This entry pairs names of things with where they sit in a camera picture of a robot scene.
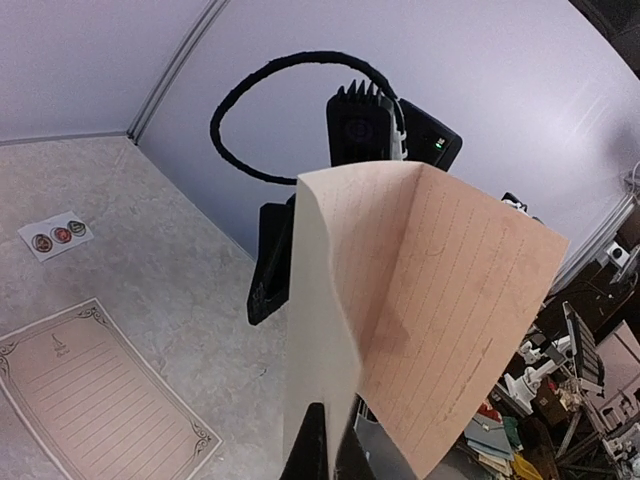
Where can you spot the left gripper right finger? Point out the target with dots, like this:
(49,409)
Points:
(366,451)

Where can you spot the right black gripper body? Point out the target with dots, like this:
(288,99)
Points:
(428,140)

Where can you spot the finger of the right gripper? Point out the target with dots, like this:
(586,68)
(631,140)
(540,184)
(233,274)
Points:
(512,201)
(269,289)

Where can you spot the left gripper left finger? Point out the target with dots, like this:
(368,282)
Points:
(308,459)

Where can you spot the ornate bordered letter sheet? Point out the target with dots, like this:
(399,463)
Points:
(95,406)

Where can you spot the wax seal sticker sheet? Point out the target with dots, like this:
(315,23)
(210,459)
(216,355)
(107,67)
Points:
(56,235)

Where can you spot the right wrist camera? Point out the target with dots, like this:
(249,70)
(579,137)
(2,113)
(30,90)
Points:
(362,126)

